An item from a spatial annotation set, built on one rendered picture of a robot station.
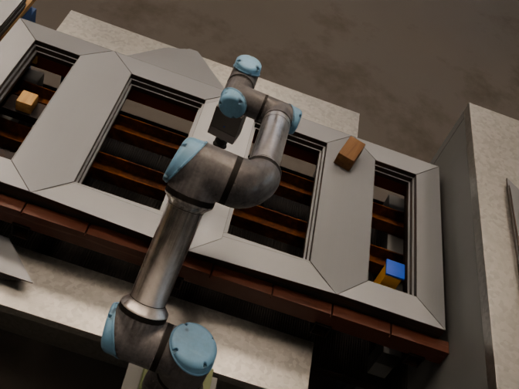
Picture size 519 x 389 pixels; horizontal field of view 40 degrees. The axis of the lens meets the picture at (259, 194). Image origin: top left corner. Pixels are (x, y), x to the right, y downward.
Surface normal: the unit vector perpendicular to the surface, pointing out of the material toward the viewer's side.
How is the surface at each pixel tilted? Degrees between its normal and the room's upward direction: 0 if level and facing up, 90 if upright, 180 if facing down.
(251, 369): 0
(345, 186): 0
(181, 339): 9
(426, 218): 0
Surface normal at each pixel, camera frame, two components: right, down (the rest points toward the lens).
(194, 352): 0.44, -0.60
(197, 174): 0.00, 0.16
